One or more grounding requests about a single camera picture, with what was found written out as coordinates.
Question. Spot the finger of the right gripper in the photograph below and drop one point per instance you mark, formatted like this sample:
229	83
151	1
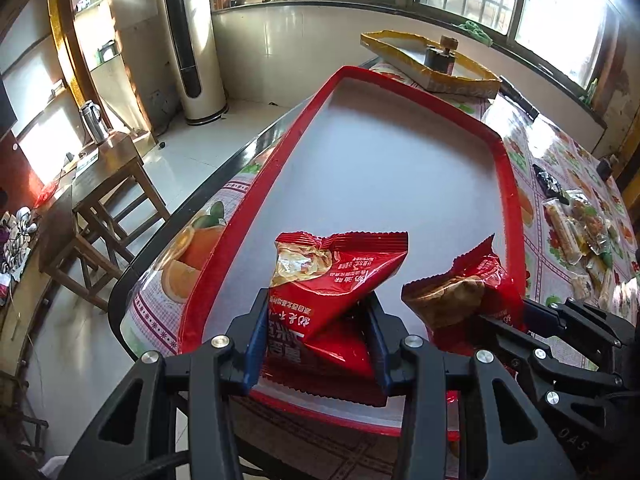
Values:
609	342
544	378

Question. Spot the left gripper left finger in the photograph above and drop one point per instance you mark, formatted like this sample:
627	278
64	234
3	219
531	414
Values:
172	412

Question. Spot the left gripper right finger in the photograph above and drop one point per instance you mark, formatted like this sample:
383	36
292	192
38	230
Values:
502	434

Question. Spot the red chip bag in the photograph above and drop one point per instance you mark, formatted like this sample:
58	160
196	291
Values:
315	342

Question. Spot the fried twist snack packet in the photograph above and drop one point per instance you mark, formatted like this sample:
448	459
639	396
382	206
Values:
590	222

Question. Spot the long rice cracker packet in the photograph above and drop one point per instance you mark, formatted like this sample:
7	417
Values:
562	240

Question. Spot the fruit flower patterned tablecloth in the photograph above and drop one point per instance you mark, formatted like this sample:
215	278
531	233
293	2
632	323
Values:
313	435

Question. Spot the black small snack packet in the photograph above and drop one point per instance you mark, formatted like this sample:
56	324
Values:
549	185

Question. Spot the wooden stool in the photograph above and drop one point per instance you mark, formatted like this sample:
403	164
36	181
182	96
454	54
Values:
90	226

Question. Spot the red rimmed white tray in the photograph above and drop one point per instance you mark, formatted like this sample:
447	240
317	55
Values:
367	153

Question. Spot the black flashlight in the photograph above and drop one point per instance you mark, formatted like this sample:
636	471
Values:
512	93

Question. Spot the dark jar with cork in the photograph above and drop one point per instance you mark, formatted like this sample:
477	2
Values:
442	58

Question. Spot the yellow cardboard box lid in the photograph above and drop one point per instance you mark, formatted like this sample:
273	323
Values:
406	52

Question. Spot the steel electric kettle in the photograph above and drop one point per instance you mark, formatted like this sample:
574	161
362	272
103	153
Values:
91	114

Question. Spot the green cloth on sill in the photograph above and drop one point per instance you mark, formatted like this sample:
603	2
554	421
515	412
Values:
473	30

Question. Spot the white tower air conditioner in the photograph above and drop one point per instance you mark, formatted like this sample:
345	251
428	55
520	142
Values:
194	60

